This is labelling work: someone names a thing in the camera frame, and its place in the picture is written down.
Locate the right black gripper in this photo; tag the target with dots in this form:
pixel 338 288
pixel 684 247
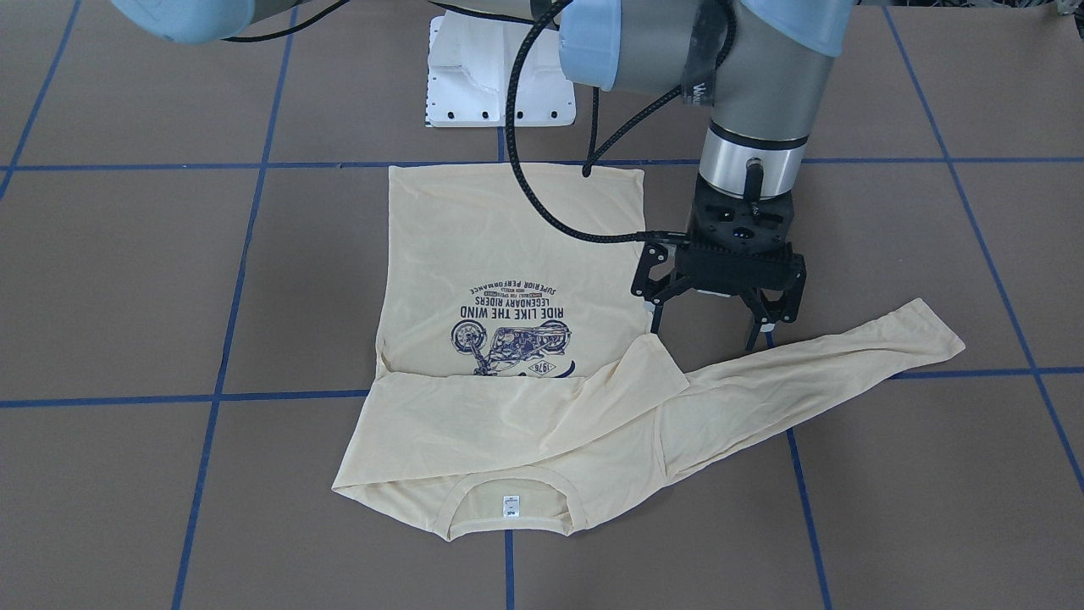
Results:
pixel 653 273

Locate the cream long sleeve shirt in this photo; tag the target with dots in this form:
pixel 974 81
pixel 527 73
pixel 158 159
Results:
pixel 518 385

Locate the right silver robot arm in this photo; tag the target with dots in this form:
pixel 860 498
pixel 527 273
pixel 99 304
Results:
pixel 761 66

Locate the white central pedestal column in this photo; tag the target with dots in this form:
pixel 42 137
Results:
pixel 470 61

